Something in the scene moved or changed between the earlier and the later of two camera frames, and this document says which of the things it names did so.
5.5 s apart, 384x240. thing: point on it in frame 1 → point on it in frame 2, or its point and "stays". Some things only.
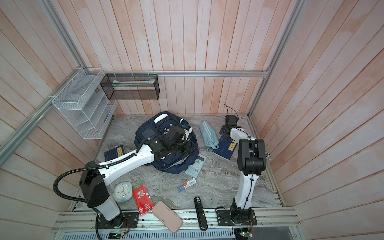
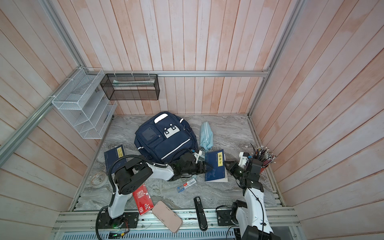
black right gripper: [223, 128] → [231, 168]
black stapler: [202, 221] stays
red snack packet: [143, 200] stays
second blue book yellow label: [110, 154] stays
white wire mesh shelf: [83, 103] stays
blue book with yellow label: [226, 148] → [218, 173]
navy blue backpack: [158, 124] stays
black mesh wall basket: [131, 86] stays
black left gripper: [188, 149] → [200, 171]
